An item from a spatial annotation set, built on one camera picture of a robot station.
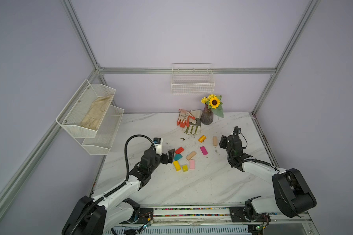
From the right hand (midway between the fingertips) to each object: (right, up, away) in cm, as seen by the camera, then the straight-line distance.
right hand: (225, 136), depth 90 cm
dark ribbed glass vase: (-8, +14, +20) cm, 26 cm away
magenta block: (-12, -10, +8) cm, 18 cm away
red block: (-29, -10, +8) cm, 32 cm away
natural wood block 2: (-3, -5, +14) cm, 15 cm away
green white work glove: (-17, +7, +21) cm, 28 cm away
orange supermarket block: (-13, -3, +14) cm, 19 cm away
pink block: (-21, -18, +1) cm, 27 cm away
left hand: (-36, -7, -7) cm, 38 cm away
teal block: (-30, -14, +4) cm, 33 cm away
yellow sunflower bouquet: (-6, +22, +5) cm, 23 cm away
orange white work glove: (-26, +11, +24) cm, 37 cm away
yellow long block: (-30, -19, -1) cm, 36 cm away
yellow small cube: (-25, -20, -2) cm, 32 cm away
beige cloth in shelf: (-75, +10, -14) cm, 77 cm away
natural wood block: (-21, -13, +6) cm, 26 cm away
